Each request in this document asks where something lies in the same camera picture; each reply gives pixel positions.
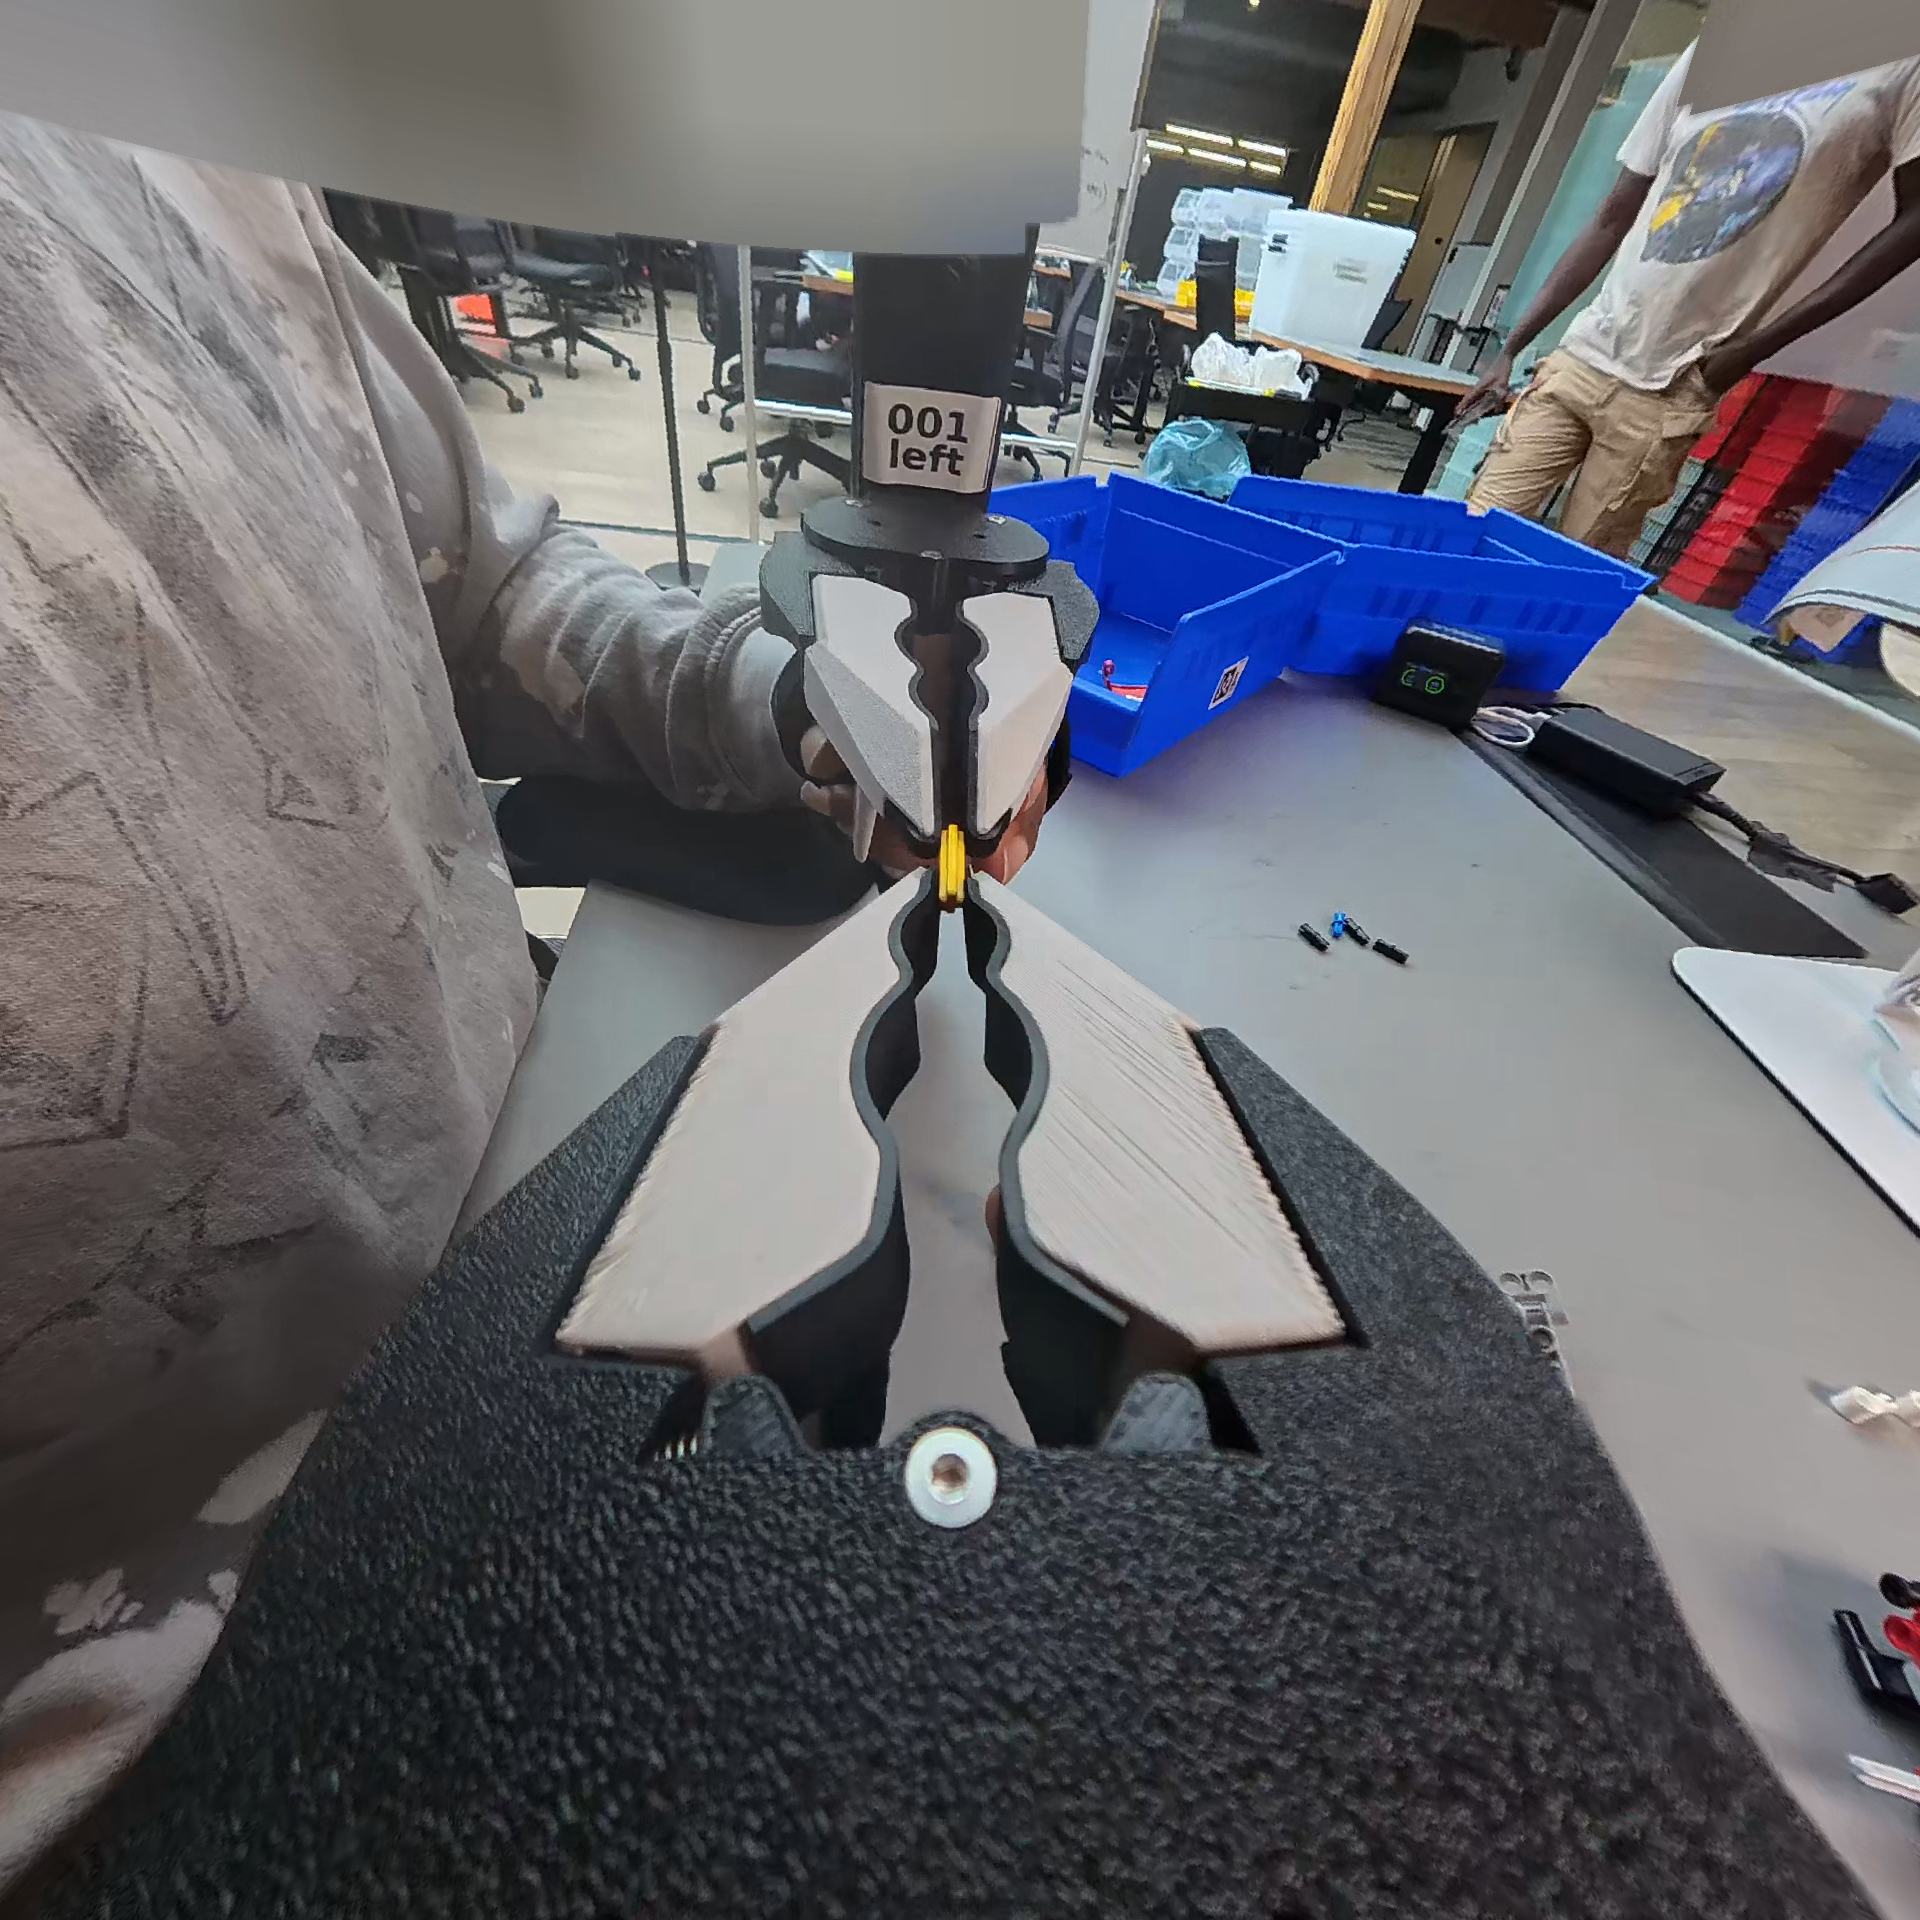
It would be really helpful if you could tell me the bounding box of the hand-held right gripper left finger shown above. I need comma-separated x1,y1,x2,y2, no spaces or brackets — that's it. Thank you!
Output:
556,872,945,1376

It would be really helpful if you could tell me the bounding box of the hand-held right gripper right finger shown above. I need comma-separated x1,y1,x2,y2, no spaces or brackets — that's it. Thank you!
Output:
957,872,1351,1384

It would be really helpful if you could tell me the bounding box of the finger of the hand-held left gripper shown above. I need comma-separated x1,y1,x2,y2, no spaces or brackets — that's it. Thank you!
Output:
957,592,1080,841
803,573,945,841

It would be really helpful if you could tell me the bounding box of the person's left forearm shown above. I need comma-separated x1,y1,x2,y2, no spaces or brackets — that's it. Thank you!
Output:
479,496,811,817

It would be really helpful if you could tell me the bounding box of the grey desk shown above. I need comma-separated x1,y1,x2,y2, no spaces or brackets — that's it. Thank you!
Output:
450,532,1920,1920

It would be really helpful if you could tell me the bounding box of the black desk mat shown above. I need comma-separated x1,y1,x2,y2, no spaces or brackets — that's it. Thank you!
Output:
1464,736,1871,961

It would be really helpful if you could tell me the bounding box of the person's left hand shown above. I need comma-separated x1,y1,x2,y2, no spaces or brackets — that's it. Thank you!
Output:
801,727,1049,887

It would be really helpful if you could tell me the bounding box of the black office chair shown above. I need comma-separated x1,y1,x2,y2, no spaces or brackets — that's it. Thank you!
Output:
381,209,545,414
698,240,858,519
509,223,647,383
491,777,890,927

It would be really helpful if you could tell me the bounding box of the blue plastic bin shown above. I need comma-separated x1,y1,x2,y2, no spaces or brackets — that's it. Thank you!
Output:
1228,472,1658,703
987,472,1347,778

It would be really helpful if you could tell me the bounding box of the teal plastic bag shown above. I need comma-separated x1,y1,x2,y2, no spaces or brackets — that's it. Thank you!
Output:
1144,416,1256,505

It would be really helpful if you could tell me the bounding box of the stack of small clear boxes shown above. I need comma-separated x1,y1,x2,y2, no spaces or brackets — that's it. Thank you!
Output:
1162,186,1292,294

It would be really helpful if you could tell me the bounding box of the white plastic bag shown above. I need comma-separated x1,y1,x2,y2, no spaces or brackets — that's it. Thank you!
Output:
1189,334,1314,396

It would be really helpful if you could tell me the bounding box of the clear storage box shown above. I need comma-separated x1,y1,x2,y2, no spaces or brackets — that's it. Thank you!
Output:
1249,208,1419,345

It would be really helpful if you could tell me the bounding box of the black power bank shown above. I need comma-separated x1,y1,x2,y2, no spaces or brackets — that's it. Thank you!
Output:
1372,620,1507,732

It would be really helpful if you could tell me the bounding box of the long wooden table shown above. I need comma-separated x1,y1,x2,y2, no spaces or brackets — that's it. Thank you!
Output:
1112,286,1501,496

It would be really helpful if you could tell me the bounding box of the wooden pillar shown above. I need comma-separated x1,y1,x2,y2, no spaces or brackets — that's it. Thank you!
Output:
1309,0,1426,213

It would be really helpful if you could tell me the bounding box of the black power adapter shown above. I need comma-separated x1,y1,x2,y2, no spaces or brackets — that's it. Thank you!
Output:
1530,703,1728,817

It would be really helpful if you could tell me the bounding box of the person's grey patterned sweatshirt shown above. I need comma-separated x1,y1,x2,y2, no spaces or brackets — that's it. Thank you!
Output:
0,112,548,1847

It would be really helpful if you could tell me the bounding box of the clear book stand white base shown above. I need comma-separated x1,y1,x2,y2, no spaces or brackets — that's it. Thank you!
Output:
1671,943,1920,1186

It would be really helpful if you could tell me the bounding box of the stack of red blue bins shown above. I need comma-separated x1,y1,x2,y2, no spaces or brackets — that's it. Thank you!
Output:
1658,367,1920,639

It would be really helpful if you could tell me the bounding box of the white instruction booklet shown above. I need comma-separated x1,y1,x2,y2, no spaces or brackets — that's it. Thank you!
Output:
1768,525,1920,663

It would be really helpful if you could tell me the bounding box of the toy car chassis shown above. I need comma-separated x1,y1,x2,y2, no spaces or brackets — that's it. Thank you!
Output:
1833,1572,1920,1718

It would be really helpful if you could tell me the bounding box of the black cable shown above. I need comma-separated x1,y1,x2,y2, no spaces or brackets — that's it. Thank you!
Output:
1696,790,1920,917

